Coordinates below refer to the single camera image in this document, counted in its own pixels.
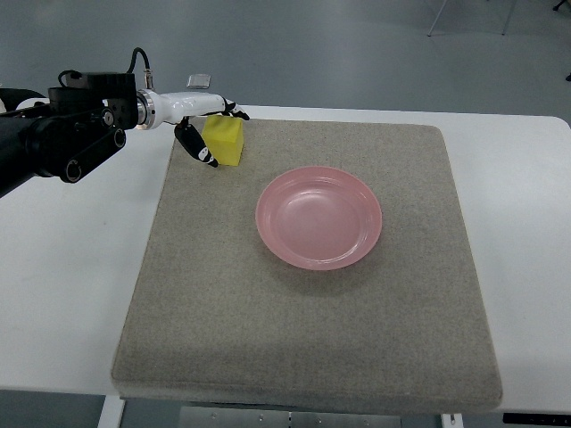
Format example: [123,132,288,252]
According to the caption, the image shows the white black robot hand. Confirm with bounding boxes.
[137,89,250,168]

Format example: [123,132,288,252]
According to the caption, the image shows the yellow foam block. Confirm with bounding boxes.
[202,115,244,167]

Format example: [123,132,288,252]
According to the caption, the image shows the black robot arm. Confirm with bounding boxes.
[1,47,147,195]

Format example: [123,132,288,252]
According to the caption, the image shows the small clear floor plate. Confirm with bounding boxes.
[186,73,211,89]

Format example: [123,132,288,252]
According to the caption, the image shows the pink plate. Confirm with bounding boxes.
[255,166,383,271]

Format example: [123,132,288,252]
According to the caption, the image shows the grey felt mat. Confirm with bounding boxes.
[111,119,502,415]

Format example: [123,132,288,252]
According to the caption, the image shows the metal chair legs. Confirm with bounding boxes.
[426,1,570,37]

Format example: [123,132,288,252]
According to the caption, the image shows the white table leg frame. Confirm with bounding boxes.
[97,395,125,428]

